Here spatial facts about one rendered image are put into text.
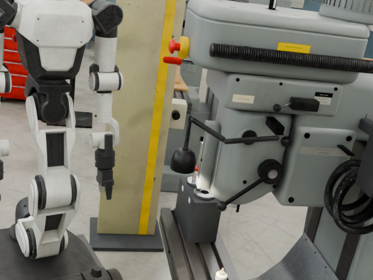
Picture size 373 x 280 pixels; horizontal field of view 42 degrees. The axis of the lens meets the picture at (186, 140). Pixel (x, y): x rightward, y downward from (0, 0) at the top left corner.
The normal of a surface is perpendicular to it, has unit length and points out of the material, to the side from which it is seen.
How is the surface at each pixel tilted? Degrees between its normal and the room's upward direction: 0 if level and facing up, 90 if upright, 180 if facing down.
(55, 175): 79
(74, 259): 0
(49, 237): 30
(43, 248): 106
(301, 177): 90
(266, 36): 90
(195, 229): 90
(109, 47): 89
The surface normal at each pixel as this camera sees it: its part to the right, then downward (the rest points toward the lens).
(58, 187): 0.51, -0.03
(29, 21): -0.24, 0.24
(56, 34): 0.49, 0.38
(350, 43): 0.18, 0.38
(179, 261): 0.14, -0.92
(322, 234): -0.97, -0.07
